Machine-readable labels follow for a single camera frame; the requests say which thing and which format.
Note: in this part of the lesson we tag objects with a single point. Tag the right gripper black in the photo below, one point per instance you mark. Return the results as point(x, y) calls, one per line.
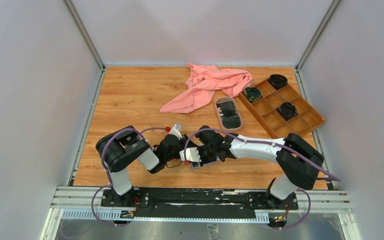
point(203, 160)

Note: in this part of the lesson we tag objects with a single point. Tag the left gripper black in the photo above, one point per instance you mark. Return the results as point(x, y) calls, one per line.
point(183, 140)

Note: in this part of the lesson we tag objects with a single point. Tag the pink card holder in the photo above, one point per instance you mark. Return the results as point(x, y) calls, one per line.
point(197, 165)

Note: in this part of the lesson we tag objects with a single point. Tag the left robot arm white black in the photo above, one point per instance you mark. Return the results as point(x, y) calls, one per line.
point(119, 149)

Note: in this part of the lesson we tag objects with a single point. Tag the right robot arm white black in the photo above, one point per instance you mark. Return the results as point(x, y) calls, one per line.
point(299, 161)

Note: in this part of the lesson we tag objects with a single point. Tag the pink oval card tray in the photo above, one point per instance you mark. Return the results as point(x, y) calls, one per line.
point(228, 114)

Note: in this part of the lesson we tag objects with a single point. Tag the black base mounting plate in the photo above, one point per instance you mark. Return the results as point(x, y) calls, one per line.
point(197, 203)

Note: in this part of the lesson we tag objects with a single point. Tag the pink cloth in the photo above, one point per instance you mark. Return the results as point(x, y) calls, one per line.
point(202, 84)

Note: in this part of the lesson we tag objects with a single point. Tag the dark green coiled item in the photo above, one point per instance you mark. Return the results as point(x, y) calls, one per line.
point(252, 94)

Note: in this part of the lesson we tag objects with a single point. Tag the brown divided wooden tray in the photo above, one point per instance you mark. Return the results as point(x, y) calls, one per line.
point(264, 111)

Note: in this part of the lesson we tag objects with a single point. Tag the black coiled item near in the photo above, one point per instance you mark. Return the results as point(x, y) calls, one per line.
point(287, 111)

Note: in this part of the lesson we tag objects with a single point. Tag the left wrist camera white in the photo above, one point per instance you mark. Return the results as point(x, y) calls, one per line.
point(176, 130)

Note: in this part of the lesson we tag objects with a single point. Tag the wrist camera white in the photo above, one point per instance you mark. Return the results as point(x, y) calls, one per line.
point(176, 130)
point(191, 154)

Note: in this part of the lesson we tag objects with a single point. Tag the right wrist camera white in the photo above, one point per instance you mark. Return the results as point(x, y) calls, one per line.
point(191, 154)

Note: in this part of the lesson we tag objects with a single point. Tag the aluminium rail frame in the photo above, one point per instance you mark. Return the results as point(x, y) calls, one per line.
point(71, 203)

